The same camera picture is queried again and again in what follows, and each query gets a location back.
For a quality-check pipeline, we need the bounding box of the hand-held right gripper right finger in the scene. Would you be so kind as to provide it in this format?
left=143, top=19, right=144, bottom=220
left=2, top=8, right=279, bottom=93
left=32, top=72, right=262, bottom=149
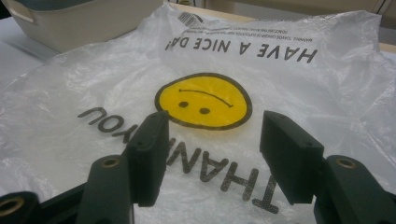
left=260, top=110, right=396, bottom=224

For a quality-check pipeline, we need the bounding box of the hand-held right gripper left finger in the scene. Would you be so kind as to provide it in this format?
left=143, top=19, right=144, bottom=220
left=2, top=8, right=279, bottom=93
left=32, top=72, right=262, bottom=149
left=76, top=111, right=171, bottom=224

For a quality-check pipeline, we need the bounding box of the clear plastic bag yellow smiley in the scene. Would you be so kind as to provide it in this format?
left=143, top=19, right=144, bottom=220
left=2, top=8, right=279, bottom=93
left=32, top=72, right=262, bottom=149
left=0, top=3, right=396, bottom=224

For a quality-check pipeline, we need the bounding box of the beige bin with grey rim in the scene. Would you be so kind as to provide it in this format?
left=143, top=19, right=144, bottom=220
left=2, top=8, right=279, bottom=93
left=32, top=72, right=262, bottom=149
left=0, top=0, right=166, bottom=54

